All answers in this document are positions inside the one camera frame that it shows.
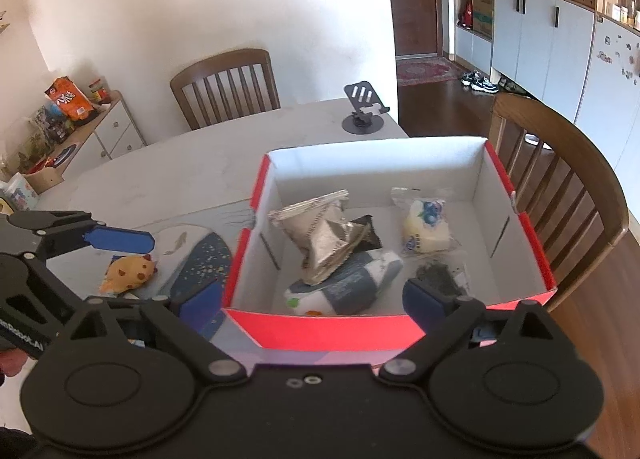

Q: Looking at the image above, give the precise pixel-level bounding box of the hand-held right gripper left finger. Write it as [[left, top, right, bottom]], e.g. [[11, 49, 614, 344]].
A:
[[70, 279, 249, 385]]

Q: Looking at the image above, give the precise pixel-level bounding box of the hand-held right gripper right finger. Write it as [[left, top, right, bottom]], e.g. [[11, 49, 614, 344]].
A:
[[380, 277, 564, 385]]

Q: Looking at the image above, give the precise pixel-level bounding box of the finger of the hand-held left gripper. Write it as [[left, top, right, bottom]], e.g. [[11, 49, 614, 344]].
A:
[[7, 210, 156, 261]]

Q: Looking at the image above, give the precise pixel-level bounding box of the clear packet with black contents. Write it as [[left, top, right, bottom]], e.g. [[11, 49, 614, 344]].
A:
[[412, 259, 473, 297]]

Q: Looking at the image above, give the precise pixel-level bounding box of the yellow plush toy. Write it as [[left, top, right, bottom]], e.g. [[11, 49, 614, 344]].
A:
[[99, 253, 158, 296]]

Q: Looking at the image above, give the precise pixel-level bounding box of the dark brown snack packet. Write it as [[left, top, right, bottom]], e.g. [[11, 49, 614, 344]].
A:
[[345, 215, 383, 252]]

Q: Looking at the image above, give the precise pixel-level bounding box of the red cardboard shoe box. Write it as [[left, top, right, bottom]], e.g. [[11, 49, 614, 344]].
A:
[[221, 135, 558, 352]]

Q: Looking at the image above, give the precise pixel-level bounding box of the silver foil packet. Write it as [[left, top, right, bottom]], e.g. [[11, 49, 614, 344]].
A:
[[267, 189, 371, 286]]

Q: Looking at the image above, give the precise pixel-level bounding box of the white marble desktop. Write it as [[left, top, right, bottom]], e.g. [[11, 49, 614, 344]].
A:
[[0, 98, 416, 435]]

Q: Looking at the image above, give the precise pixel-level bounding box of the person's left hand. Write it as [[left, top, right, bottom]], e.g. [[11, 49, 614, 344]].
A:
[[0, 346, 27, 378]]

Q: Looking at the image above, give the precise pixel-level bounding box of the white grey wipes pack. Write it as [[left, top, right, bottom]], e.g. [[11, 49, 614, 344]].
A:
[[284, 250, 405, 316]]

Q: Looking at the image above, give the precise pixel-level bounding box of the white drawer side cabinet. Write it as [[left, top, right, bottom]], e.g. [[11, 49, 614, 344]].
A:
[[22, 91, 148, 194]]

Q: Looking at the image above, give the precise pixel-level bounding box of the white blue printed bag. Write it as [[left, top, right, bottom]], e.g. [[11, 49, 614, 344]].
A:
[[0, 171, 41, 212]]

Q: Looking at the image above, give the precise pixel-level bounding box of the blue printed snack bag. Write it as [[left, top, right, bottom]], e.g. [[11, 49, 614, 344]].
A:
[[27, 106, 76, 144]]

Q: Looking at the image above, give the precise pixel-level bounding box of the orange snack bag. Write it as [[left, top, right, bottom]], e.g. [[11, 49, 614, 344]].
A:
[[44, 76, 96, 122]]

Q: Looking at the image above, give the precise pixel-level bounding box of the black phone stand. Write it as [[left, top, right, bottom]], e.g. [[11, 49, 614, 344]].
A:
[[341, 80, 391, 136]]

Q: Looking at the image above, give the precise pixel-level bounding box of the brown wooden slatted chair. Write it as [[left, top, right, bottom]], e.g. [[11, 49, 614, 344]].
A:
[[170, 49, 282, 132], [487, 92, 630, 312]]

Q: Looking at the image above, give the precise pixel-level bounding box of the dark sneakers pair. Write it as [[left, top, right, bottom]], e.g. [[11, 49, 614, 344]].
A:
[[460, 70, 501, 92]]

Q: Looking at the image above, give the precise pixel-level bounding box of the red patterned door rug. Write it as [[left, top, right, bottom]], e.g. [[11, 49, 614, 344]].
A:
[[396, 56, 471, 87]]

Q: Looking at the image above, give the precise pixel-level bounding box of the brown cardboard box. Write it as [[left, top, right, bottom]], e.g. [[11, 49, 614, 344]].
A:
[[471, 0, 495, 37]]

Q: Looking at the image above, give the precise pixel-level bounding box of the white and wood wall cabinet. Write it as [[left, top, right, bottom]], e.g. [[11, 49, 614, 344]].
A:
[[452, 0, 640, 174]]

